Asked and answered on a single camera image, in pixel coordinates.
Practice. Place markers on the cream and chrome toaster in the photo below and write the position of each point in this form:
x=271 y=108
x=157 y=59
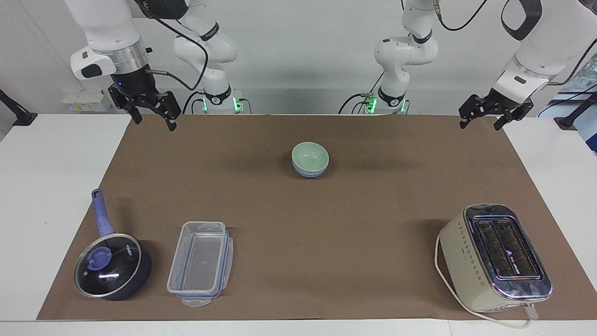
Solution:
x=471 y=261

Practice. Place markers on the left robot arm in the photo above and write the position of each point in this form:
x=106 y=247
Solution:
x=536 y=51

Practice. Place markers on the glass pot lid blue knob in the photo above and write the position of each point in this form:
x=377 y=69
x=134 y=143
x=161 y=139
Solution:
x=109 y=268

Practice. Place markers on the green bowl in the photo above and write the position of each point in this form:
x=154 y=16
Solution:
x=310 y=156

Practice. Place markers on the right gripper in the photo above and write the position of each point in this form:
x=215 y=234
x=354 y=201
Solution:
x=137 y=86

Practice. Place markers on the clear plastic food container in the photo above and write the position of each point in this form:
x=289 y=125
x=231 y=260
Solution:
x=198 y=261

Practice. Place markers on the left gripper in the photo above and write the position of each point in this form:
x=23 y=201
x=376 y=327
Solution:
x=508 y=101

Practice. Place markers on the black stand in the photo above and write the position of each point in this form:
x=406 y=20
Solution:
x=576 y=116
x=18 y=114

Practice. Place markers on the blue bowl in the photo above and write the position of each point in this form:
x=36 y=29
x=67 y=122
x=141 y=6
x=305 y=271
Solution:
x=308 y=174

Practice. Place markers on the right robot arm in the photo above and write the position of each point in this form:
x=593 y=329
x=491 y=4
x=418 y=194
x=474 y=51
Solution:
x=109 y=28

